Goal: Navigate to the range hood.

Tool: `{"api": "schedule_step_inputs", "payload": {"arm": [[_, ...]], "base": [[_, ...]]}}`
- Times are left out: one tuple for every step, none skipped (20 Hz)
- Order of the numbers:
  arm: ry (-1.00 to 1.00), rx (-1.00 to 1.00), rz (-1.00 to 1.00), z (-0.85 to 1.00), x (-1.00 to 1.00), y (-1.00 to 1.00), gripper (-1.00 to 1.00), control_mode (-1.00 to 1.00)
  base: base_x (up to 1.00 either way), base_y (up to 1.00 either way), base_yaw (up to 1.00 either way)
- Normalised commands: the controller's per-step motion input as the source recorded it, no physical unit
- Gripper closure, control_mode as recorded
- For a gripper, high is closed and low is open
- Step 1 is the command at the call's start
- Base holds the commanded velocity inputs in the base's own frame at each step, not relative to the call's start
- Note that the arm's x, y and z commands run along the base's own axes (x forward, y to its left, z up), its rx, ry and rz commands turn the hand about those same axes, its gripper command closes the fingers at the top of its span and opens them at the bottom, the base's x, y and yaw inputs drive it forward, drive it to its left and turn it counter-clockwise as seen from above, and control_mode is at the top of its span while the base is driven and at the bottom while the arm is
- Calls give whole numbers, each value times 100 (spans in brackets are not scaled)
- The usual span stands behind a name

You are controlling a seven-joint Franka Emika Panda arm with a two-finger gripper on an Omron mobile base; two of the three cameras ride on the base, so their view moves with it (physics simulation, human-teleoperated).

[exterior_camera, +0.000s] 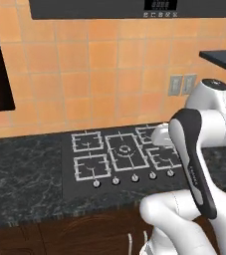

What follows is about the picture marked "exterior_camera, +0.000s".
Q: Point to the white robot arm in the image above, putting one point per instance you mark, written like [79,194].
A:
[214,127]

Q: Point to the black hob with grey grates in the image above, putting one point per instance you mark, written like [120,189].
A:
[84,186]

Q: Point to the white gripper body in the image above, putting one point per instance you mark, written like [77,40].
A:
[161,136]

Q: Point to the brown cupboard door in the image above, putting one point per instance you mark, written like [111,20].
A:
[84,235]
[141,237]
[8,244]

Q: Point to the grey wall socket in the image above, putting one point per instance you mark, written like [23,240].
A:
[175,85]
[189,84]

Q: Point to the silver hob knob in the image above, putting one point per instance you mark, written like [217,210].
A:
[115,180]
[153,175]
[96,183]
[170,173]
[135,178]

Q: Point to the dark wall cupboard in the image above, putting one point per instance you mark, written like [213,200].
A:
[224,59]

